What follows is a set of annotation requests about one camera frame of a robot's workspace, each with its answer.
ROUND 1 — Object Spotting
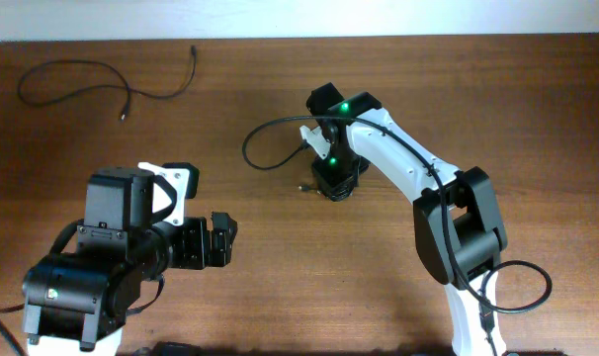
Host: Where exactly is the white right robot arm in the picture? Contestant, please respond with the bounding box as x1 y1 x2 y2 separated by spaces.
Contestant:
300 83 507 355

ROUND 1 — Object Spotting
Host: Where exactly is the black usb cable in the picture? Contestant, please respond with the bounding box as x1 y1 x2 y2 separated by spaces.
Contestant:
16 44 199 122

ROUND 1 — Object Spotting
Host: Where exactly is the black cable bundle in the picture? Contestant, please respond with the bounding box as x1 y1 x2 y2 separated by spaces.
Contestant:
299 170 371 203

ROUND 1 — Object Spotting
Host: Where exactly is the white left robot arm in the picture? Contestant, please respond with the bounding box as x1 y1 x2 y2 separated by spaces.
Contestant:
23 162 238 355

